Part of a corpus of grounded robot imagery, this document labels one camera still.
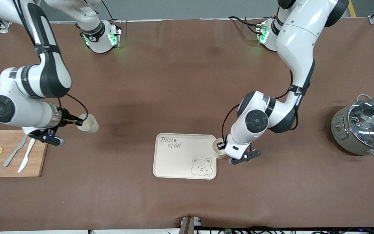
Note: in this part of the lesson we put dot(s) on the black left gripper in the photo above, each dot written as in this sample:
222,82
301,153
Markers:
221,146

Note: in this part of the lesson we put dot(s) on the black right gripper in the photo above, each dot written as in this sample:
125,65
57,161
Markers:
65,119

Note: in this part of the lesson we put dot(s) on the white paper cup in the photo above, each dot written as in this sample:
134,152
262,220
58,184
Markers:
91,125
218,154

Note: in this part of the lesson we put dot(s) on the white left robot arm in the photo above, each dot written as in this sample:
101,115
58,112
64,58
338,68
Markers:
297,42

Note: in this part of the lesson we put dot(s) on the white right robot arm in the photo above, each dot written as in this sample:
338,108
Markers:
50,74

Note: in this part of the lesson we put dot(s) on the cream bear print tray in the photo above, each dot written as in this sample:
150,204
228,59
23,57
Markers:
180,159

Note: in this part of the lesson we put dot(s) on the white plastic knife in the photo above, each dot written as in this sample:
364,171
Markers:
26,156

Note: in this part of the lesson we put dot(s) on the grey plastic knife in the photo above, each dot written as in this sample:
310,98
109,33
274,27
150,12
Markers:
13,154

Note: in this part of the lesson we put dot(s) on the brown table cover sheet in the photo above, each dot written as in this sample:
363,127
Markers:
174,81

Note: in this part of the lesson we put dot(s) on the wooden cutting board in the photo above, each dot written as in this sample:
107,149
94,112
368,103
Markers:
11,169

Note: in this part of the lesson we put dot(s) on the metal table edge clamp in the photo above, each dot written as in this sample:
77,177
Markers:
188,224

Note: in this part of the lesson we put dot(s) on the grey-green electric cooking pot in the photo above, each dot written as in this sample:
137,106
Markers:
339,133

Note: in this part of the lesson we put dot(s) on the glass pot lid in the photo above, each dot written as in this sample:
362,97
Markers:
365,123

